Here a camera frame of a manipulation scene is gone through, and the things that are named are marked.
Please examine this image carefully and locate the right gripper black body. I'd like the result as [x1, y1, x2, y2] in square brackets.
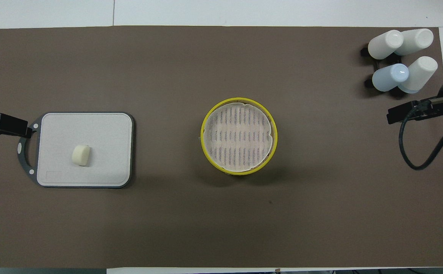
[419, 95, 443, 119]

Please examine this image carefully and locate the cream white steamed bun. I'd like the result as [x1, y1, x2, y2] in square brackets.
[72, 144, 92, 167]

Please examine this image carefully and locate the white perforated steamer liner paper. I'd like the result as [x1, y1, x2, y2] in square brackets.
[202, 102, 275, 171]

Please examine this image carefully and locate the yellow round steamer basket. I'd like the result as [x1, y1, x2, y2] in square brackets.
[201, 98, 278, 176]

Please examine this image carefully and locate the white plastic cup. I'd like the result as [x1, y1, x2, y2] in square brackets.
[368, 30, 404, 60]
[394, 29, 434, 56]
[398, 56, 438, 94]

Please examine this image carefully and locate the light blue plastic cup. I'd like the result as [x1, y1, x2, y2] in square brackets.
[372, 64, 410, 92]

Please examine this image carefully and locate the black cup rack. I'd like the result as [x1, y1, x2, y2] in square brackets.
[360, 44, 409, 96]

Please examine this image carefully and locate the brown table mat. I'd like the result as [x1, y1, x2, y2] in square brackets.
[0, 25, 443, 269]

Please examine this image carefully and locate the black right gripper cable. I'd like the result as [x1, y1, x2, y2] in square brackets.
[398, 102, 443, 170]

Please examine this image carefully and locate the white cutting board grey frame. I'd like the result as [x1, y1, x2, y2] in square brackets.
[18, 112, 135, 189]

